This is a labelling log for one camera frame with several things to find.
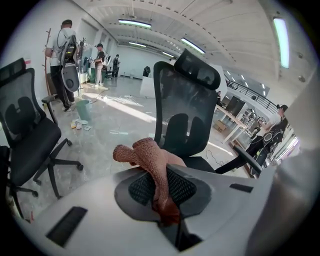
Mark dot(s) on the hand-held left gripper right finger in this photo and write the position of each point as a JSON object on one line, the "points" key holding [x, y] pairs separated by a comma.
{"points": [[225, 220]]}

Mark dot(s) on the white table wooden top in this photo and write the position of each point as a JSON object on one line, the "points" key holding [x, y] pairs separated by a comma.
{"points": [[243, 124]]}

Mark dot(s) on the brown wooden cabinet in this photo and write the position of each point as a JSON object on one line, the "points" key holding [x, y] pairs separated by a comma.
{"points": [[52, 86]]}

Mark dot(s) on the white panel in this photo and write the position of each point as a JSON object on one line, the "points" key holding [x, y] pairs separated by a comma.
{"points": [[147, 87]]}

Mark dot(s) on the pile of paper scraps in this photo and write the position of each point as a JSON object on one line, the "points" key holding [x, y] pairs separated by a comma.
{"points": [[77, 124]]}

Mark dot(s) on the black chair armrest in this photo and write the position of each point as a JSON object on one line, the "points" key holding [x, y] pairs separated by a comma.
{"points": [[247, 157]]}

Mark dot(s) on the black balcony railing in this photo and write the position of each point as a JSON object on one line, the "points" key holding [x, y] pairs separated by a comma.
{"points": [[260, 98]]}

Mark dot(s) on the person's white shirt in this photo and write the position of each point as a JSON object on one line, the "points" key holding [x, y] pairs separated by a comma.
{"points": [[300, 175]]}

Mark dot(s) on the orange knitted cloth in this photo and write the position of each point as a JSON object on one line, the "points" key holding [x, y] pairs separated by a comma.
{"points": [[150, 155]]}

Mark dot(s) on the black mesh office chair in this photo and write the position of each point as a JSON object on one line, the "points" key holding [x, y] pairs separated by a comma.
{"points": [[180, 130], [27, 140]]}

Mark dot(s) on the ceiling smoke detector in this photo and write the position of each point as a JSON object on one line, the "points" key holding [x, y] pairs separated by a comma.
{"points": [[301, 78]]}

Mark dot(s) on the ceiling light bar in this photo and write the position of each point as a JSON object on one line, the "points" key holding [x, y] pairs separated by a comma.
{"points": [[281, 42], [135, 23], [192, 45], [137, 44]]}

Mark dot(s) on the white wall sign red stripe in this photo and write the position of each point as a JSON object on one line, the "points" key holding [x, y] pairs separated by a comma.
{"points": [[28, 60]]}

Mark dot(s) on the cardboard box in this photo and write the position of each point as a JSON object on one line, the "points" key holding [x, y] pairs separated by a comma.
{"points": [[220, 125]]}

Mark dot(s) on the black computer tower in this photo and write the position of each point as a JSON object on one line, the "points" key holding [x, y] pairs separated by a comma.
{"points": [[235, 106]]}

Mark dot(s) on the pale green trash bin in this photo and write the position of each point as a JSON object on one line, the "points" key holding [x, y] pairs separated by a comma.
{"points": [[83, 111]]}

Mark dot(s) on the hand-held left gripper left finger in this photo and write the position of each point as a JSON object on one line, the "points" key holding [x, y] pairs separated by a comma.
{"points": [[100, 220]]}

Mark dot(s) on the wooden coat rack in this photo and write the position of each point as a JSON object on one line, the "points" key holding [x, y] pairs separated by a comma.
{"points": [[47, 80]]}

